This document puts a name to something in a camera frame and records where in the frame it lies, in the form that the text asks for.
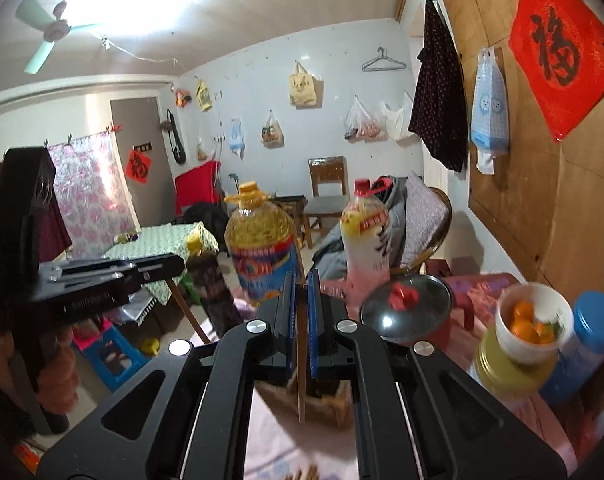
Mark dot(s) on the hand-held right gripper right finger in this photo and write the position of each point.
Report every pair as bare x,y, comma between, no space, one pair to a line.
314,340

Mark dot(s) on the pink floral curtain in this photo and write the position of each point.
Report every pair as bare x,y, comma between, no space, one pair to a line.
92,195

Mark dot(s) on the red cloth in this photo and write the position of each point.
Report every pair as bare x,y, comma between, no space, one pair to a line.
194,185

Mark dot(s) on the yellow hanging bag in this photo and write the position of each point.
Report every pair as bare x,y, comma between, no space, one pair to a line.
204,97

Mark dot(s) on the person's left hand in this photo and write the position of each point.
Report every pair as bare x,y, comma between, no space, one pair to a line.
57,375

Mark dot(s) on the grey jacket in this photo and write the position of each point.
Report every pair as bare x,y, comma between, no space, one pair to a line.
332,255

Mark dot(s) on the black hanging bag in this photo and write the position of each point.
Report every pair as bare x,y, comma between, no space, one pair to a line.
174,142

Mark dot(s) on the orange hanging toy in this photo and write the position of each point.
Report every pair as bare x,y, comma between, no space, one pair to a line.
183,98

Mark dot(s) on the gold-lidded tin can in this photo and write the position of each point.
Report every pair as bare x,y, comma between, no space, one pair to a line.
502,375

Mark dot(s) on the wooden chopstick holder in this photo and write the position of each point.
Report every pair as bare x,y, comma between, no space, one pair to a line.
327,405

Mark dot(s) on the dark soy sauce bottle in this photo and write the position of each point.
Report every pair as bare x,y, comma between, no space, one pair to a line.
209,285

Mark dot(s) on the blue-lidded can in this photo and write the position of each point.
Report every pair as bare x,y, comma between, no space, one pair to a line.
587,350

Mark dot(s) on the beige tote bag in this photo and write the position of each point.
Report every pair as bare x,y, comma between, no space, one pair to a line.
302,90

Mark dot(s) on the grey door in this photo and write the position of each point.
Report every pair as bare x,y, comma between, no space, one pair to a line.
142,125

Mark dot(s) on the white red-capped drink bottle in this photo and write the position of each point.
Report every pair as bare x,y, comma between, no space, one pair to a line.
364,255

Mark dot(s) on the maroon cloth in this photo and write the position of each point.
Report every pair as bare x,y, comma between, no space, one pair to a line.
59,225

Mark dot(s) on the wooden chair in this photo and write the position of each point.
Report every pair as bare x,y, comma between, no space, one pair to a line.
327,180

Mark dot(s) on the green patterned tablecloth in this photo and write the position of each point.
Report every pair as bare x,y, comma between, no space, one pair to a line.
157,240

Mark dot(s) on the small wooden stool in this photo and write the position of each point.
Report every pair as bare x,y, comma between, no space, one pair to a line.
289,205

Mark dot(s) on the small blue and white bag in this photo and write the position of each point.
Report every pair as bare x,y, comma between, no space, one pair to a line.
237,135

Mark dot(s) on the white bowl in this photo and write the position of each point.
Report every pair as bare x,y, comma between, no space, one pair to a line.
512,347

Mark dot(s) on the pink printed tablecloth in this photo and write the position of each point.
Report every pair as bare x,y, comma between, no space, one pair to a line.
277,440

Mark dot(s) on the dark dotted hanging garment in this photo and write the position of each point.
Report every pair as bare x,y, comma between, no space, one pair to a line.
439,100

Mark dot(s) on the blue plastic stool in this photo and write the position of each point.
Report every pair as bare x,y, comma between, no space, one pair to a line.
112,360

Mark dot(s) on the small red diamond poster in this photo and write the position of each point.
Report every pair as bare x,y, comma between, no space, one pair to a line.
138,167

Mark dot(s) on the clear plastic bag red contents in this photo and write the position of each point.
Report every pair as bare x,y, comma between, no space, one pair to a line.
364,125

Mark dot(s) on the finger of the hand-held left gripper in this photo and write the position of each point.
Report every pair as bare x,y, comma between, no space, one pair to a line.
157,267

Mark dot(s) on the dark red plastic stool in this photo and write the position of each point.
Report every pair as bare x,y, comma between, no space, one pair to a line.
462,305

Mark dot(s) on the yellow cooking oil bottle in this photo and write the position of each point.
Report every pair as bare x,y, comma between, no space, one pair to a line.
259,240

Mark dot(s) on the wooden chopstick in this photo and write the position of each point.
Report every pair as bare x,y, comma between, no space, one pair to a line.
301,400

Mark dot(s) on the clear plastic bag of snacks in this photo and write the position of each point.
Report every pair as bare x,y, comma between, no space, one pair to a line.
273,132

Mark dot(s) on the rattan chair with floral cushion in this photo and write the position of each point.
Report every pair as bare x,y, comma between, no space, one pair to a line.
427,220

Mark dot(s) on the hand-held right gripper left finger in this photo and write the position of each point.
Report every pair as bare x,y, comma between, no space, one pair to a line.
289,340

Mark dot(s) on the plywood board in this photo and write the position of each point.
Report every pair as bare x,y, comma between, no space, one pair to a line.
522,200

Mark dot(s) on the green ceiling fan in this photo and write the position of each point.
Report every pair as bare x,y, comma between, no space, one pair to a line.
57,25

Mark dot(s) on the orange mandarin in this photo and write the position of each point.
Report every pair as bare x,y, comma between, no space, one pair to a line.
521,331
524,310
543,333

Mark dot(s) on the blue and white plastic bag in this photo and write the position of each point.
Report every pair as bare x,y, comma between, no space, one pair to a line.
489,115

